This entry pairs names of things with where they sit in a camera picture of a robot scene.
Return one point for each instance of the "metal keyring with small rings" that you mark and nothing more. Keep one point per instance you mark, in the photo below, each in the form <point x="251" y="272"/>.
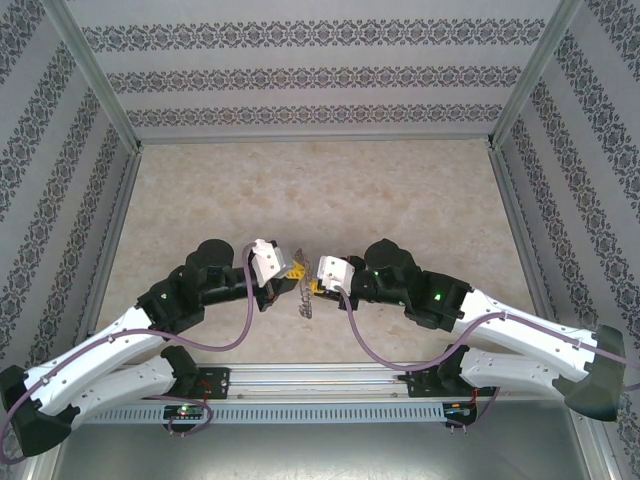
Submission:
<point x="306" y="305"/>

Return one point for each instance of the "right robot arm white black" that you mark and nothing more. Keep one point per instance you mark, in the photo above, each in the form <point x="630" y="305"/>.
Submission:
<point x="525" y="325"/>

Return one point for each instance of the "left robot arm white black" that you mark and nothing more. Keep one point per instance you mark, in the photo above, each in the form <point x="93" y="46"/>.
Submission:
<point x="90" y="350"/>

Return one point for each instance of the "left circuit board green light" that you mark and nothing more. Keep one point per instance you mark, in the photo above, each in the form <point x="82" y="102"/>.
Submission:
<point x="185" y="411"/>

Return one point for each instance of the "right circuit board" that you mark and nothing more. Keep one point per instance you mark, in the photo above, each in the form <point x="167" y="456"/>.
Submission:
<point x="459" y="410"/>

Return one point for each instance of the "grey metal sheet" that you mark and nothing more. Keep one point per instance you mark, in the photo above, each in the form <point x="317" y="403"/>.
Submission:
<point x="320" y="450"/>

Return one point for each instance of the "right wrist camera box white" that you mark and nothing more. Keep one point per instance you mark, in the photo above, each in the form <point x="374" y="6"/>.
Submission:
<point x="335" y="272"/>

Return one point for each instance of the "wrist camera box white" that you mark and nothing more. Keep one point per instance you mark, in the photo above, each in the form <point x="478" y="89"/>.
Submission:
<point x="265" y="262"/>
<point x="335" y="272"/>

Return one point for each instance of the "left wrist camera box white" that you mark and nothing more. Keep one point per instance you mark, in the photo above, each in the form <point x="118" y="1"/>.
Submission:
<point x="265" y="262"/>

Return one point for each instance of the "aluminium mounting rail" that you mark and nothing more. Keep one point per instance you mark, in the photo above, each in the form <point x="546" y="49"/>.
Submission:
<point x="320" y="380"/>

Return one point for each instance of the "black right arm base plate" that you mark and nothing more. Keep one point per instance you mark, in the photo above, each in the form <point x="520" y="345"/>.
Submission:
<point x="417" y="382"/>

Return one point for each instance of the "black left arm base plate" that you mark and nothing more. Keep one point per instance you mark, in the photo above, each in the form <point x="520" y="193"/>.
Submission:
<point x="220" y="382"/>

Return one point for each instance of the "aluminium side frame rail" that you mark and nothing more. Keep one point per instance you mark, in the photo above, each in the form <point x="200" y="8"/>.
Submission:
<point x="512" y="200"/>
<point x="120" y="210"/>

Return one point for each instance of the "aluminium rear frame rail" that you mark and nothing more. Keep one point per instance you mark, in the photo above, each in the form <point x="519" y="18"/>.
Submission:
<point x="315" y="138"/>

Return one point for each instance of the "aluminium frame post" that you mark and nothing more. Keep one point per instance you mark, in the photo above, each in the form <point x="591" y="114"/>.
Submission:
<point x="90" y="70"/>
<point x="537" y="70"/>

